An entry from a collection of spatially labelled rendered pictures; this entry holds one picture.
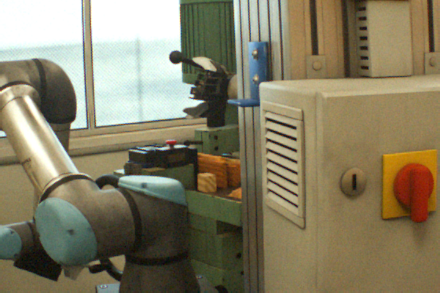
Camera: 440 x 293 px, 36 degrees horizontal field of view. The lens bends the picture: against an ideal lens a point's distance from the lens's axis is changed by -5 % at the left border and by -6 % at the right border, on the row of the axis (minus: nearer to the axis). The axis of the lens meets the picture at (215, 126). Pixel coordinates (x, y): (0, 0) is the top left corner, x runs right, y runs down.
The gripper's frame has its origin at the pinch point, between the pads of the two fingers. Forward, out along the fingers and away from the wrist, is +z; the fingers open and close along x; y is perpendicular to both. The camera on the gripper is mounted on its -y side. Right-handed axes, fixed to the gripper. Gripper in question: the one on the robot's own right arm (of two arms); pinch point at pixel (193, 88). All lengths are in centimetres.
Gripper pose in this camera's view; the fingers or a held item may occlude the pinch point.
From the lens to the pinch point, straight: 178.4
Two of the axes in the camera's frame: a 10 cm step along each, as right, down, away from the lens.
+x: -1.9, 9.8, -0.4
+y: -7.7, -1.7, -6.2
